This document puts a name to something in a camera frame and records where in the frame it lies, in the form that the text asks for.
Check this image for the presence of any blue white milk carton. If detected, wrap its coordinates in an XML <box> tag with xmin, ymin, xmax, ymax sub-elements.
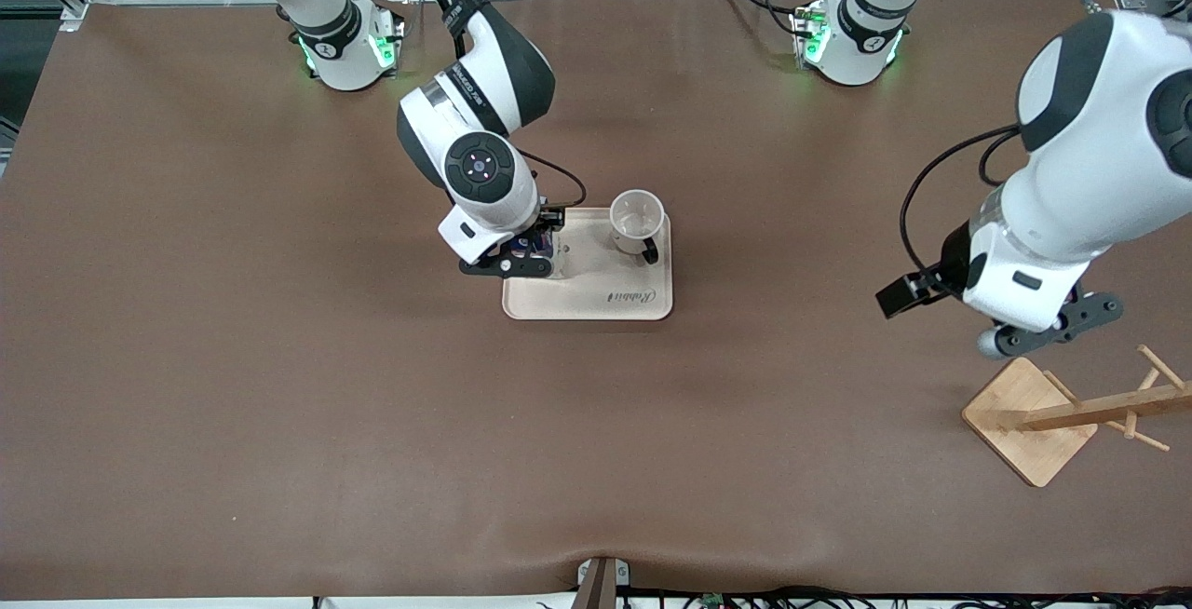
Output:
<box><xmin>505</xmin><ymin>229</ymin><xmax>567</xmax><ymax>282</ymax></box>

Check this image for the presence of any white smiley mug black handle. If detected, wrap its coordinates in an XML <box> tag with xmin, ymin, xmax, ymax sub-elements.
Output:
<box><xmin>609</xmin><ymin>189</ymin><xmax>668</xmax><ymax>267</ymax></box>

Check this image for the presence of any cream rabbit print tray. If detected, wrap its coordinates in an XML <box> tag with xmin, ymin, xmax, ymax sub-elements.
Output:
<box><xmin>502</xmin><ymin>208</ymin><xmax>673</xmax><ymax>321</ymax></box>

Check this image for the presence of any wooden mug rack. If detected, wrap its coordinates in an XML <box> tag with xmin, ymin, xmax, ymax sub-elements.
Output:
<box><xmin>961</xmin><ymin>345</ymin><xmax>1192</xmax><ymax>488</ymax></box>

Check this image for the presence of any brown table cover mat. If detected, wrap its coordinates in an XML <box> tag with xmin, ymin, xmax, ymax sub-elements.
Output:
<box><xmin>0</xmin><ymin>0</ymin><xmax>1192</xmax><ymax>602</ymax></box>

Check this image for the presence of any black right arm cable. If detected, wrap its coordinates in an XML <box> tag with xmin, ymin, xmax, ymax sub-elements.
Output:
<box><xmin>517</xmin><ymin>149</ymin><xmax>589</xmax><ymax>211</ymax></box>

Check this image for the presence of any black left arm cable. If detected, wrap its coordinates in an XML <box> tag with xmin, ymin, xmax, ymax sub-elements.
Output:
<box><xmin>899</xmin><ymin>123</ymin><xmax>1023</xmax><ymax>282</ymax></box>

